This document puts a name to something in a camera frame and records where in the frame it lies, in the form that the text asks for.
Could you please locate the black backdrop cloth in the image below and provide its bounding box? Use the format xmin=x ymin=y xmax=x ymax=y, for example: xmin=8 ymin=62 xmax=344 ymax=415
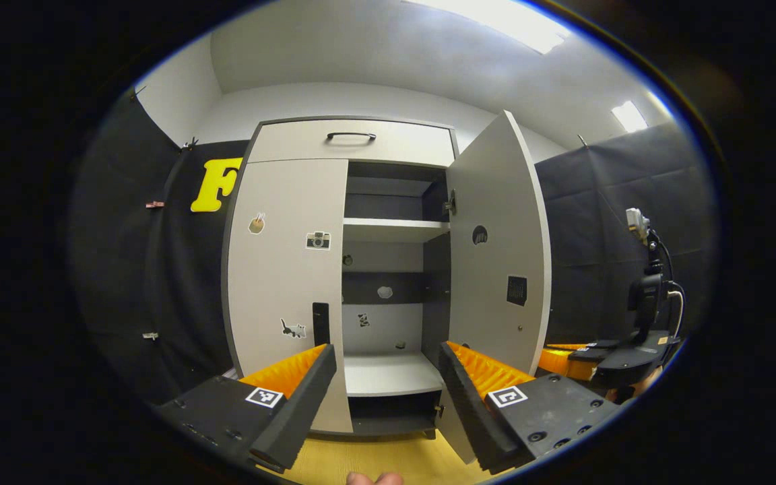
xmin=535 ymin=121 xmax=719 ymax=359
xmin=68 ymin=88 xmax=251 ymax=406

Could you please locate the white cabinet floor shelf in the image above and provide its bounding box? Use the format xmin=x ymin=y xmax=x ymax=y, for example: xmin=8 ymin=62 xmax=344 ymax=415
xmin=344 ymin=352 xmax=445 ymax=397

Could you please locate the black left door handle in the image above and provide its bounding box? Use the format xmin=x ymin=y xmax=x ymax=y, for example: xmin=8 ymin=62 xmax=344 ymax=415
xmin=312 ymin=302 xmax=331 ymax=346

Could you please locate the grey cabinet door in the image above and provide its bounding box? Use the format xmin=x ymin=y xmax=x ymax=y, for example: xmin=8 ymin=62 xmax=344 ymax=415
xmin=438 ymin=110 xmax=553 ymax=465
xmin=226 ymin=158 xmax=353 ymax=434

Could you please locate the long ceiling light panel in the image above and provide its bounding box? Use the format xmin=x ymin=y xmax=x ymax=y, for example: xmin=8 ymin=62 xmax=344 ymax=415
xmin=401 ymin=0 xmax=573 ymax=55

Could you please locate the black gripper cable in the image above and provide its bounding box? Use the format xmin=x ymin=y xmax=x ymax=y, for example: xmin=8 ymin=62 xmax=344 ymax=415
xmin=653 ymin=232 xmax=687 ymax=339

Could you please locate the grey cabinet drawer front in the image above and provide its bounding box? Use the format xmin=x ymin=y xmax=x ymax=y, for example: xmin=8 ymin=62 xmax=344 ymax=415
xmin=247 ymin=120 xmax=457 ymax=168

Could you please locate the white thick cabinet shelf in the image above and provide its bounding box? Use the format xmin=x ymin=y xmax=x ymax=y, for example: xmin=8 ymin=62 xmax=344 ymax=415
xmin=342 ymin=217 xmax=451 ymax=244

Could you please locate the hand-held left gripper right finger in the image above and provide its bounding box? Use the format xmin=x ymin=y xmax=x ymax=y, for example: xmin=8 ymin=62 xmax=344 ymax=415
xmin=437 ymin=341 xmax=621 ymax=476

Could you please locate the grey double-door shoe cabinet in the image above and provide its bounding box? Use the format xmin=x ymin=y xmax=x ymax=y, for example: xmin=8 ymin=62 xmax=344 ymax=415
xmin=221 ymin=116 xmax=460 ymax=441

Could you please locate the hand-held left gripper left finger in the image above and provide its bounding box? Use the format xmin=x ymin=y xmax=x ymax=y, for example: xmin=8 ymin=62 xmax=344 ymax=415
xmin=158 ymin=344 xmax=337 ymax=474

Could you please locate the small ceiling light panel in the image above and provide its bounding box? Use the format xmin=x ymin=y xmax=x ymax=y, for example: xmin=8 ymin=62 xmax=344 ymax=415
xmin=610 ymin=100 xmax=650 ymax=134

